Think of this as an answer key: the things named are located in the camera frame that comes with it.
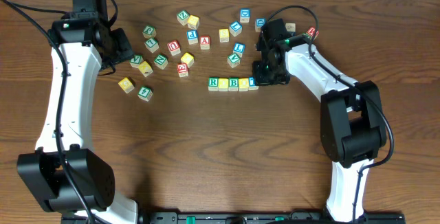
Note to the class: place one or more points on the yellow block middle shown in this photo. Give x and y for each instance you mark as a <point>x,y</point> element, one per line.
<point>188,59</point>

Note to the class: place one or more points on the blue P block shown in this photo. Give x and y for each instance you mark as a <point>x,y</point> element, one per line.
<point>192,37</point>

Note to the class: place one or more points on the yellow S block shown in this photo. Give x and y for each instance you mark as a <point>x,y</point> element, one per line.
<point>224,35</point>

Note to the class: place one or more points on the yellow block far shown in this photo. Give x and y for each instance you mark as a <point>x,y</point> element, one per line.
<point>193,22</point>

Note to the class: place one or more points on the blue D block near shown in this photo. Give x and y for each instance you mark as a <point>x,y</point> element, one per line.
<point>259,23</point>

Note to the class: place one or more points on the yellow O block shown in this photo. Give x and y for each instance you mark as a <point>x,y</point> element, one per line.
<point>244,84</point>
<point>223,84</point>

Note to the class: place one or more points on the red A block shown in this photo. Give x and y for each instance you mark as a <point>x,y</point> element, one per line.
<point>204,42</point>

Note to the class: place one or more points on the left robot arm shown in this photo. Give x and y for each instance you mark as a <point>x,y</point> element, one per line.
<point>63,173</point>

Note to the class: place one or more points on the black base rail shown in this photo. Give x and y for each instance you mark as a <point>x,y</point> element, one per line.
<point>306,217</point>

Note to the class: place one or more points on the green Z block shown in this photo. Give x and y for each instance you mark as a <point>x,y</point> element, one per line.
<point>183,17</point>

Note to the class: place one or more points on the blue X block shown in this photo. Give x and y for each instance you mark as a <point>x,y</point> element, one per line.
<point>290,27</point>

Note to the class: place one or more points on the red E block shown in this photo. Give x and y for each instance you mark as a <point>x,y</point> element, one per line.
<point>182,70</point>

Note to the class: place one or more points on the green V block centre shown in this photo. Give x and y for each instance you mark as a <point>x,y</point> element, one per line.
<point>233,60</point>

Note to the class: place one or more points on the green N block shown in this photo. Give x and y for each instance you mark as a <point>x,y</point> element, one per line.
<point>161,61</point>

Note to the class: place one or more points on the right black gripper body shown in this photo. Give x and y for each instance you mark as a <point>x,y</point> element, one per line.
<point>266,73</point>

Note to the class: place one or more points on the blue L block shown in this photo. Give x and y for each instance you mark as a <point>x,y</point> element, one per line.
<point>235,28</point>

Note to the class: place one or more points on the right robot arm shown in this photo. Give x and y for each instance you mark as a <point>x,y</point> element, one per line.
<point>351,127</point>

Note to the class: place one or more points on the yellow C block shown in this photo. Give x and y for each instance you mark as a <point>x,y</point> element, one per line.
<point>127,84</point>

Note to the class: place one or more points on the blue D block far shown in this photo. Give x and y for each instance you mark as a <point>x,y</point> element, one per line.
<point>244,15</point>

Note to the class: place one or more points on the yellow X block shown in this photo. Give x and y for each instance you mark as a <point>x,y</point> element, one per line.
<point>145,69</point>

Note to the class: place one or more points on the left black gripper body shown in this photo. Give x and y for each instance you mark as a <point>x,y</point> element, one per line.
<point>121,46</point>

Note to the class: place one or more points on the blue d block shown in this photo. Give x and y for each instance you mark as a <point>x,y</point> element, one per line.
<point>244,15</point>
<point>259,23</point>

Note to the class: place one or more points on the blue T block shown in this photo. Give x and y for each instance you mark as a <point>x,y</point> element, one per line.
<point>252,84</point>

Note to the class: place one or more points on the green block far left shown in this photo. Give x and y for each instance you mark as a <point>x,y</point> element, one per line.
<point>149,32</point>

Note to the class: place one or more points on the green R block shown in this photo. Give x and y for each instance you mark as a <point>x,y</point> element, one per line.
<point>213,84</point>

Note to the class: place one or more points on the green V block left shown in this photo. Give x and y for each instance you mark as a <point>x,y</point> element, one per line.
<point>136,61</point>

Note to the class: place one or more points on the green 7 block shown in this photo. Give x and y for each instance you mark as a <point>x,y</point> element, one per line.
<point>152,45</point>

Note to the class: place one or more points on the red M block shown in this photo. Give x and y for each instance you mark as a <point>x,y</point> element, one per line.
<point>312,31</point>

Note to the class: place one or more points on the green B block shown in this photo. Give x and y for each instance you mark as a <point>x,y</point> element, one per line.
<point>233,84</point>

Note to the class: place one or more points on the green 4 block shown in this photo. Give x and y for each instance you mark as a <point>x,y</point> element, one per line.
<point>145,94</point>

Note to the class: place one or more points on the red U block left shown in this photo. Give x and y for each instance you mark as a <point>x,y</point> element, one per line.
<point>174,47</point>

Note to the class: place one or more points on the green v block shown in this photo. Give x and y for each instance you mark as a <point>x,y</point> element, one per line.
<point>233,60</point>
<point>136,61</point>

